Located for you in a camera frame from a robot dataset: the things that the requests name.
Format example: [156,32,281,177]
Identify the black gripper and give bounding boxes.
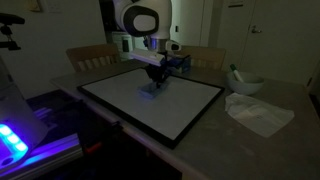
[144,64,172,89]

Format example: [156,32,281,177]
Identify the blue microfiber towel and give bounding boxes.
[138,81,169,100]

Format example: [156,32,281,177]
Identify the black framed whiteboard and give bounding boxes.
[77,67,225,150]

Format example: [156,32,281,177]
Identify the dark hanging kitchen towel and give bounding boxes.
[121,35,130,53]

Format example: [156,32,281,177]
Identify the blue tissue box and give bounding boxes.
[164,54,192,75]

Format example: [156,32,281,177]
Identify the wooden slat-back chair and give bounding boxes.
[65,43,122,73]
[178,45,227,71]

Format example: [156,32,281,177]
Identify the white kitchen cabinets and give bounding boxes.
[111,31,149,61]

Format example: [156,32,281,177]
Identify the green capped marker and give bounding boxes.
[229,63,245,83]

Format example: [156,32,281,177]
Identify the pale green bowl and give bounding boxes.
[225,70,265,96]

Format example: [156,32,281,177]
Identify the white crumpled cloth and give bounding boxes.
[224,92,296,139]

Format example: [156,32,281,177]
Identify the white room door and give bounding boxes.
[240,0,320,87]

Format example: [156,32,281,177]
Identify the black cable bundle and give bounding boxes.
[163,56,188,74]

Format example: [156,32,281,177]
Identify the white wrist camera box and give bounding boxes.
[129,48,166,66]

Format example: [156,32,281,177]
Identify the metal door lever handle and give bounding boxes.
[250,25,263,34]

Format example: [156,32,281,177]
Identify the small wall sign plate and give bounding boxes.
[227,0,245,8]

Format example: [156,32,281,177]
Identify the aluminium mounting rail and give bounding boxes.
[0,133,84,179]

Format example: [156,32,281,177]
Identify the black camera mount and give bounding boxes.
[0,12,26,52]

